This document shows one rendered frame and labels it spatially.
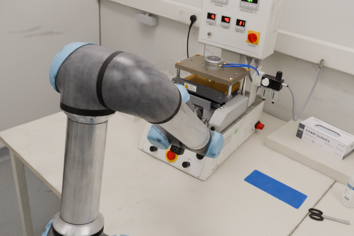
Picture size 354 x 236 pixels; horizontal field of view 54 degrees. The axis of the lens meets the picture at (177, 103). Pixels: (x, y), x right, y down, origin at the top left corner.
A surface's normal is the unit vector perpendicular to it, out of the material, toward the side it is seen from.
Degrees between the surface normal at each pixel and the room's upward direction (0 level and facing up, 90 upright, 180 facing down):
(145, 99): 87
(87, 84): 83
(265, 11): 90
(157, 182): 0
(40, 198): 0
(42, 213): 0
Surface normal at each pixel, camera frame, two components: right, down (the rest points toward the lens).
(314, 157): 0.08, -0.89
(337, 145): -0.75, 0.22
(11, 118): 0.73, 0.36
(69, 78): -0.48, 0.16
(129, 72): 0.17, -0.33
